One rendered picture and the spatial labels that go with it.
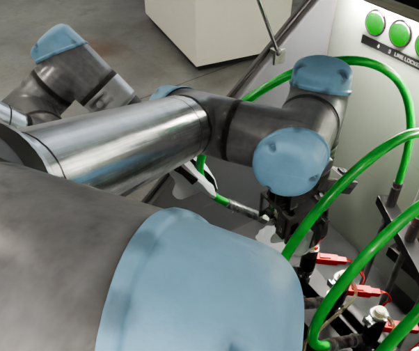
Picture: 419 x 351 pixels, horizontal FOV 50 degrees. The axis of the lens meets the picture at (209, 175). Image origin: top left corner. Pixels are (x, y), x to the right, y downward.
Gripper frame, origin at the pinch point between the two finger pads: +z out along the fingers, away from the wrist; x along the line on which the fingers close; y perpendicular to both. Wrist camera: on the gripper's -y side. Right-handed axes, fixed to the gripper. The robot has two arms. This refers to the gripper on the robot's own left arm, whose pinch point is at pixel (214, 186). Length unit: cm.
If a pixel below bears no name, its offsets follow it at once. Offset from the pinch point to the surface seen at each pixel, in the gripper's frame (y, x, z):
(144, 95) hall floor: 95, -256, -1
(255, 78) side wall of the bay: -13.4, -25.0, -4.3
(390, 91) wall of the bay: -32.2, -21.4, 14.5
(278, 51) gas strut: -20.2, -26.0, -5.2
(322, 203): -16.2, 17.4, 4.8
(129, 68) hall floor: 104, -297, -23
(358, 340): -5.3, 15.6, 29.3
